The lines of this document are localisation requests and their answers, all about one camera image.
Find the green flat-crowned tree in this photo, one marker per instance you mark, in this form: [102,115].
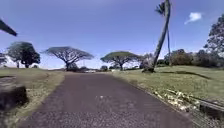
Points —
[120,56]

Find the white vehicle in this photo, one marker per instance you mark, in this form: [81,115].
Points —
[90,70]

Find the dark grey asphalt path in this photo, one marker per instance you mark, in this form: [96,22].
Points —
[100,106]

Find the bare flat-crowned tree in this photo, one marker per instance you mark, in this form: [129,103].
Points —
[68,53]

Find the green grass lawn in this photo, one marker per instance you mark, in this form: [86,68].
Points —
[160,83]

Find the leaning palm tree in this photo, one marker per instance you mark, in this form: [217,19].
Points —
[161,36]

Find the dry grass verge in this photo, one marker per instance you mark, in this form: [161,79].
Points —
[40,83]

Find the dark round tree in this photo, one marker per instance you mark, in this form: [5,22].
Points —
[25,53]

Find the row of trees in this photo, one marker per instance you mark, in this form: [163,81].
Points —
[203,58]

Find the concrete drain channel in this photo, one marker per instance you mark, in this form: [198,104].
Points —
[211,110]

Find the small dark trees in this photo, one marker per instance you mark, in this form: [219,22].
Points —
[2,59]

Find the building with dark roof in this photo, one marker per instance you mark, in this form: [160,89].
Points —
[5,26]

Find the dark stone retaining wall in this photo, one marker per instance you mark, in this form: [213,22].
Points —
[13,96]

